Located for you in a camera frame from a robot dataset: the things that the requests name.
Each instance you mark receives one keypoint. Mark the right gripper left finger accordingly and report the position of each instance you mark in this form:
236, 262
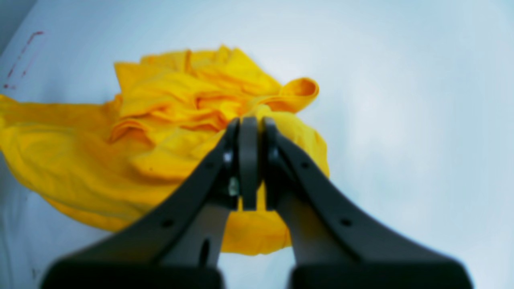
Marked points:
175, 246

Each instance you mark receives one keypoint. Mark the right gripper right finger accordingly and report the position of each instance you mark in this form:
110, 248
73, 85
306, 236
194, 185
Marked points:
336, 244

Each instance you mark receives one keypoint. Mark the orange t-shirt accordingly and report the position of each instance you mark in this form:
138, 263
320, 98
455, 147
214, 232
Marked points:
107, 165

